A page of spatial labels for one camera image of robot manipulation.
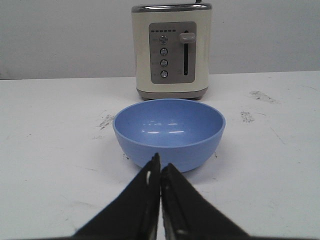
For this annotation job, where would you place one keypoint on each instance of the cream two-slot toaster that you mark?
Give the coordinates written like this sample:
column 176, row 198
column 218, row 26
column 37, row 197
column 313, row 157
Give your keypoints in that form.
column 172, row 46

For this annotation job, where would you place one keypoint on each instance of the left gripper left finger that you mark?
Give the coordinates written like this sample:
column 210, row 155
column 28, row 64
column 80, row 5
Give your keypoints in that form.
column 134, row 214

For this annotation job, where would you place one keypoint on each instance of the blue bowl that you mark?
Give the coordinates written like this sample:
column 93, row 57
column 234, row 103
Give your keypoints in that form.
column 185, row 133

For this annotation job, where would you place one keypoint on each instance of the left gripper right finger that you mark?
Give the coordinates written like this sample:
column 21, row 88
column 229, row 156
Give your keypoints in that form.
column 189, row 216

